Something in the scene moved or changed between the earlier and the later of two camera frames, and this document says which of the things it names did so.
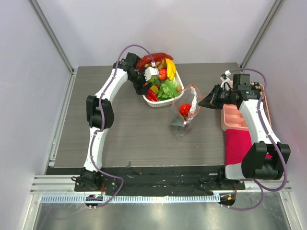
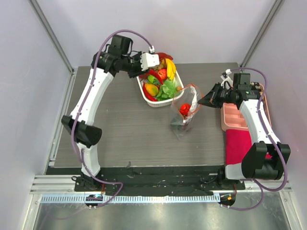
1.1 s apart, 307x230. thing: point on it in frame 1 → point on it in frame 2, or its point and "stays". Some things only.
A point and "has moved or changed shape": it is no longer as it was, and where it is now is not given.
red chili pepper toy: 151,96 has moved or changed shape
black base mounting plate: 148,179 stays
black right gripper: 215,96 stays
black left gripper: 139,89 → 139,72
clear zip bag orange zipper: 185,103 stays
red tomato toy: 184,109 stays
